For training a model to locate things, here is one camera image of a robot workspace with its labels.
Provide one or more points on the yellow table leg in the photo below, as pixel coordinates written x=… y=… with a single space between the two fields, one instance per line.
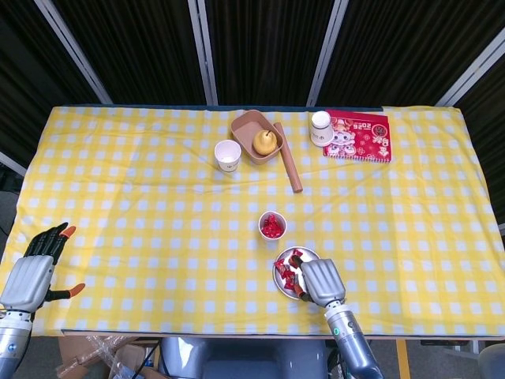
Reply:
x=402 y=355

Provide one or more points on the wooden rolling pin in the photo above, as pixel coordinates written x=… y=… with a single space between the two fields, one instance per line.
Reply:
x=290 y=162

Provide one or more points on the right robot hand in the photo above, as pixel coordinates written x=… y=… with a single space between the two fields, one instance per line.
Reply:
x=323 y=282

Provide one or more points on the white paper cup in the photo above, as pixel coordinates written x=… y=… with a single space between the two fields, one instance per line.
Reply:
x=228 y=154
x=261 y=222

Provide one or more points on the grey partition post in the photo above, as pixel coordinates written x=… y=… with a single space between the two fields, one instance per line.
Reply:
x=326 y=51
x=473 y=75
x=12 y=163
x=74 y=51
x=204 y=51

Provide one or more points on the yellow pear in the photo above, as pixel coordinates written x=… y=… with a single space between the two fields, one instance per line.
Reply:
x=263 y=144

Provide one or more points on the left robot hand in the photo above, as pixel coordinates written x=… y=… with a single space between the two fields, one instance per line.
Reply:
x=27 y=282

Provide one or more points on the brown cardboard box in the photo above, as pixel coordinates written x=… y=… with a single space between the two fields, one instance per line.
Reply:
x=73 y=351

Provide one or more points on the brown paper food box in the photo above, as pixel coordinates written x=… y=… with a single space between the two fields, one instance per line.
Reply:
x=244 y=130

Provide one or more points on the red spiral calendar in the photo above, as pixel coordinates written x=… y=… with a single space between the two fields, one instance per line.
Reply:
x=367 y=142

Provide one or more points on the yellow white checkered tablecloth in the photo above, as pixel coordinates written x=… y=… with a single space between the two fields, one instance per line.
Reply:
x=158 y=197

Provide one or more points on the round metal plate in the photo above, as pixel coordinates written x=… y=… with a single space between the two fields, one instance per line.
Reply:
x=282 y=287

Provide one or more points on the grey robot torso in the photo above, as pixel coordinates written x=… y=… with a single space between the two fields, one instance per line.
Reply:
x=244 y=359

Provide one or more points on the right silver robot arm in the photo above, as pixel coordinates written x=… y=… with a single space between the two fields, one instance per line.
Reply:
x=347 y=339

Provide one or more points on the white jar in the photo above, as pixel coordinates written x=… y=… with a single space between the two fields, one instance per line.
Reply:
x=320 y=132

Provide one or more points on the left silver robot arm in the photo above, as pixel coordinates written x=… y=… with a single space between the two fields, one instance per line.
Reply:
x=11 y=347

